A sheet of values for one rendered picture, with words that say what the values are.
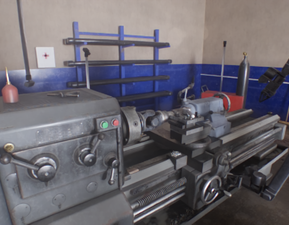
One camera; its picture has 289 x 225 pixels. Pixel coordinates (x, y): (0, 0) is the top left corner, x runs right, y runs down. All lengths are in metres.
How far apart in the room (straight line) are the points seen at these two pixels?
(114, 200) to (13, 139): 0.57
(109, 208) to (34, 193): 0.36
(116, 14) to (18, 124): 4.09
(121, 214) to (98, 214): 0.11
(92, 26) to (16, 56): 1.56
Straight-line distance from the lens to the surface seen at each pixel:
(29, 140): 0.88
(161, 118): 1.43
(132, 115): 1.23
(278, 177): 1.26
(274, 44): 5.60
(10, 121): 0.87
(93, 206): 1.08
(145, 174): 1.27
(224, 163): 1.42
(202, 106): 1.72
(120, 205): 1.10
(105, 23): 4.57
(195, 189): 1.43
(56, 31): 4.22
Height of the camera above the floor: 1.53
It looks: 16 degrees down
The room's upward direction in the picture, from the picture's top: straight up
